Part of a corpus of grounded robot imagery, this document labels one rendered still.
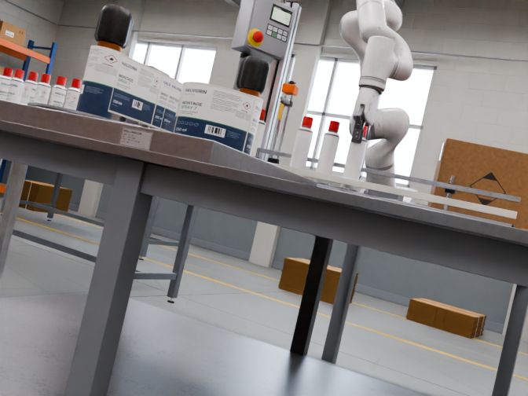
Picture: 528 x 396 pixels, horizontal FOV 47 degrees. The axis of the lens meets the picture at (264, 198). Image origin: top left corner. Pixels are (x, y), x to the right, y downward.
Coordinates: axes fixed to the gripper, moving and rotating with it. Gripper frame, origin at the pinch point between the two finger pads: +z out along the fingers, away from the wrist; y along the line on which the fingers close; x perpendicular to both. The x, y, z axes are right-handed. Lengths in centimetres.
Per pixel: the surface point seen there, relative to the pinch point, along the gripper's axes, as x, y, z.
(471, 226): 44, 85, 23
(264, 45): -41.4, -4.8, -26.6
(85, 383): -20, 82, 69
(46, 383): -49, 57, 82
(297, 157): -17.7, 2.2, 9.5
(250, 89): -25.1, 30.7, -3.7
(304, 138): -16.9, 2.0, 3.2
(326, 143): -9.3, 2.4, 3.5
